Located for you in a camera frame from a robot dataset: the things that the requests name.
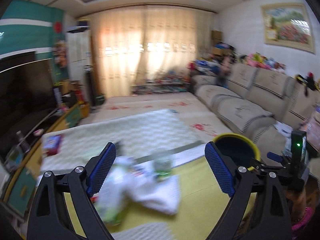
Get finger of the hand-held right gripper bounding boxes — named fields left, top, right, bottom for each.
left=251, top=152, right=290, bottom=178

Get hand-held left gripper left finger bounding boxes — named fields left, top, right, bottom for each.
left=26, top=142, right=118, bottom=240

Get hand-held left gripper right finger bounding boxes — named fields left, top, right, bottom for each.
left=204, top=142, right=293, bottom=240

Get yellow rimmed dark trash bin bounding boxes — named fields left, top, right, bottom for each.
left=212, top=133, right=262, bottom=174

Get white blue packet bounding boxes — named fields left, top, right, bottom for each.
left=134, top=164, right=154, bottom=180

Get printed cardboard box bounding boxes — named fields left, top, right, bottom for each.
left=42, top=134, right=62, bottom=156

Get white towel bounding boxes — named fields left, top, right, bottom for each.
left=120, top=155, right=182, bottom=215

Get green can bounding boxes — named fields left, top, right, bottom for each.
left=152, top=149, right=174, bottom=180

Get person's right forearm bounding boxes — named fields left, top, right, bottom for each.
left=286, top=177, right=320, bottom=240

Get yellow and white tablecloth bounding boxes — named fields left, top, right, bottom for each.
left=40, top=109, right=258, bottom=240

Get beige sectional sofa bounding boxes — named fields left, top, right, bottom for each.
left=191, top=62, right=320, bottom=155

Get red fire extinguisher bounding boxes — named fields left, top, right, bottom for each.
left=76, top=87, right=85, bottom=105

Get yellow teal television cabinet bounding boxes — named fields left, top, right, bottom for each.
left=0, top=102, right=83, bottom=220

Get yellow black toy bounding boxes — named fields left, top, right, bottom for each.
left=295, top=72, right=320, bottom=96

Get black tower fan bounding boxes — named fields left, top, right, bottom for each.
left=84, top=66, right=97, bottom=108

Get floral floor mat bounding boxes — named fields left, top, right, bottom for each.
left=100, top=91, right=240, bottom=140

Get row of plush toys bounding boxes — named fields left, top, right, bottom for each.
left=240, top=52, right=285, bottom=72

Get low glass table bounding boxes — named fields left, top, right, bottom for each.
left=131, top=77, right=193, bottom=94

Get black flat television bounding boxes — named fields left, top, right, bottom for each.
left=0, top=51, right=59, bottom=153

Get pile of toys and bags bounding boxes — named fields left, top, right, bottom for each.
left=189, top=42, right=235, bottom=77

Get artificial flower decoration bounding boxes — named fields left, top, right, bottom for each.
left=54, top=40, right=68, bottom=68

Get beige sheer curtain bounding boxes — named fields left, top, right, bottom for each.
left=91, top=4, right=217, bottom=98

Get white standing air conditioner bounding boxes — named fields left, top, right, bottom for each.
left=67, top=29, right=92, bottom=80

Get stacked cardboard boxes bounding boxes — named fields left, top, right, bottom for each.
left=211, top=30, right=223, bottom=55

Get framed landscape painting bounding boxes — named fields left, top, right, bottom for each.
left=260, top=2, right=316, bottom=54

